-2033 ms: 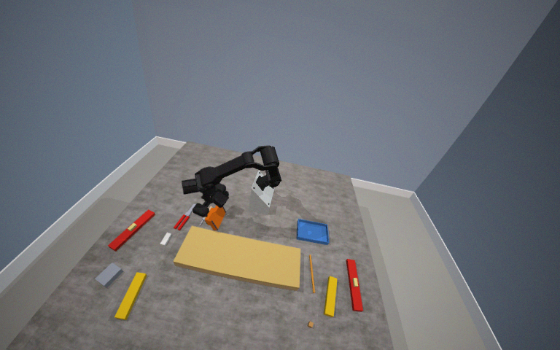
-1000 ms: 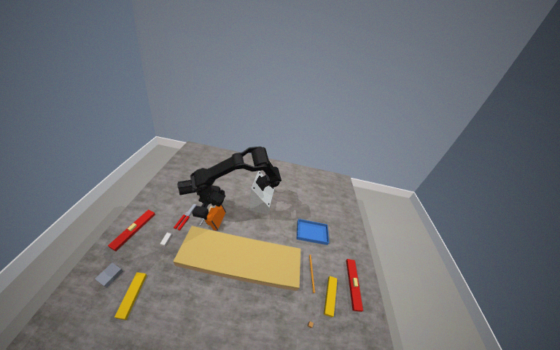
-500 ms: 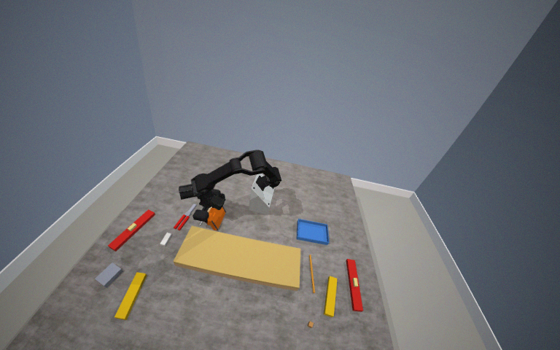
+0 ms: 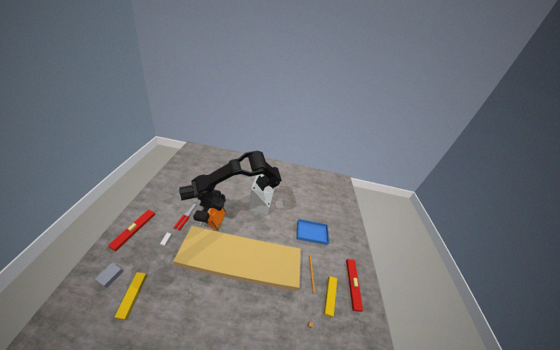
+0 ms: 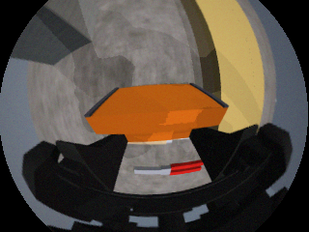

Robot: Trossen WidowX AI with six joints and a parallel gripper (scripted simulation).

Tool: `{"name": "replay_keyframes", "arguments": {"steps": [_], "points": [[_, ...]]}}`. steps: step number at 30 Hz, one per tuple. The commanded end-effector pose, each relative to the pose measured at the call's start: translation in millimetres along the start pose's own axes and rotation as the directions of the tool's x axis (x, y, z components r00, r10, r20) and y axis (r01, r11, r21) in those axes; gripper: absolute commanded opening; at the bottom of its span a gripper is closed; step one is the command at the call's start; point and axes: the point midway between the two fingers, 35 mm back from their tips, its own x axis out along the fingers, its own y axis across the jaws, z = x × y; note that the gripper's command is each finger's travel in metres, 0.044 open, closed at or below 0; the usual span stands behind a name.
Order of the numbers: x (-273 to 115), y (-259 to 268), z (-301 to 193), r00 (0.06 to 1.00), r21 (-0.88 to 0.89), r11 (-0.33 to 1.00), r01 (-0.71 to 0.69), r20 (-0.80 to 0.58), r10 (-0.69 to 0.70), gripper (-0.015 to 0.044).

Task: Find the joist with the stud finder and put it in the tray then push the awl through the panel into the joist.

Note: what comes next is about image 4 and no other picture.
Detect blue shallow tray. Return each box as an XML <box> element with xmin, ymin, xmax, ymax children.
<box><xmin>297</xmin><ymin>219</ymin><xmax>329</xmax><ymax>245</ymax></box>

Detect tan panel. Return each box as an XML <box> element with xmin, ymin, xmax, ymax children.
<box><xmin>174</xmin><ymin>226</ymin><xmax>300</xmax><ymax>291</ymax></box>

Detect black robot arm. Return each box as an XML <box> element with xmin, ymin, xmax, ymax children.
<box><xmin>179</xmin><ymin>151</ymin><xmax>281</xmax><ymax>211</ymax></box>

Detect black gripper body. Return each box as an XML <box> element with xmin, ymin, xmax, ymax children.
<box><xmin>193</xmin><ymin>190</ymin><xmax>221</xmax><ymax>222</ymax></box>

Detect red long flat bar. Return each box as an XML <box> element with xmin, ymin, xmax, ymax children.
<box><xmin>108</xmin><ymin>210</ymin><xmax>155</xmax><ymax>251</ymax></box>
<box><xmin>346</xmin><ymin>259</ymin><xmax>363</xmax><ymax>312</ymax></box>

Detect yellow flat bar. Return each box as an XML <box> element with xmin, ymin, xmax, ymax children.
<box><xmin>114</xmin><ymin>273</ymin><xmax>147</xmax><ymax>320</ymax></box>
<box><xmin>323</xmin><ymin>276</ymin><xmax>337</xmax><ymax>317</ymax></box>

